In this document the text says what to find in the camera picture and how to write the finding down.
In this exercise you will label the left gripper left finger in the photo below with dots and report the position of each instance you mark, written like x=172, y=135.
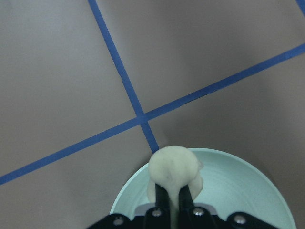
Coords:
x=162, y=201

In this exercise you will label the white steamed bun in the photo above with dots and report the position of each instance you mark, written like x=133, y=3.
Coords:
x=172, y=168

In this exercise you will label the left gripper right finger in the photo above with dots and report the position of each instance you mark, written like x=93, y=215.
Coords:
x=185, y=201

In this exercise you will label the light green plate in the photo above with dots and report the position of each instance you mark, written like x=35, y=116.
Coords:
x=230, y=185

